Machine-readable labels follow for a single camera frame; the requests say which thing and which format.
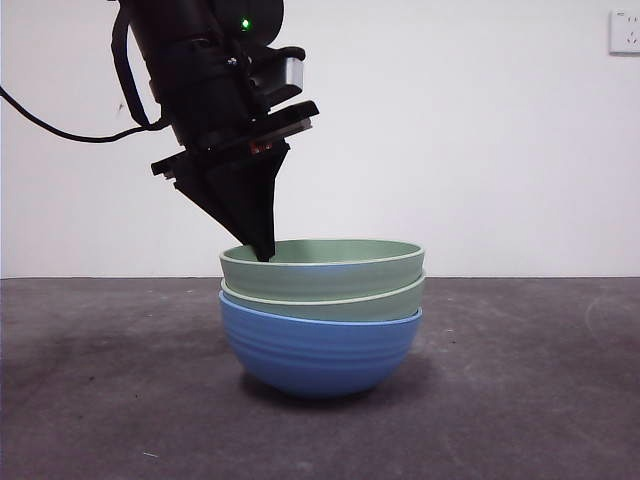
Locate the blue ribbed bowl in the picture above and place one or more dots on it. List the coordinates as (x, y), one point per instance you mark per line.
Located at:
(320, 355)

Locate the white wall socket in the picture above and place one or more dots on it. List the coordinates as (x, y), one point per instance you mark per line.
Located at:
(625, 32)

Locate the pale green bowl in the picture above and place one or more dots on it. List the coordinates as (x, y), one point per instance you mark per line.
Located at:
(350, 280)
(325, 310)

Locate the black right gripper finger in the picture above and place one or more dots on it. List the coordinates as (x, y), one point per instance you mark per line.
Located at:
(250, 200)
(205, 192)

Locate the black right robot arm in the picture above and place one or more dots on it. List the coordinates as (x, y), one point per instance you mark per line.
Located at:
(170, 20)

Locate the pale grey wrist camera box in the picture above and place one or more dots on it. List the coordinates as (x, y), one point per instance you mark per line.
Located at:
(295, 70)

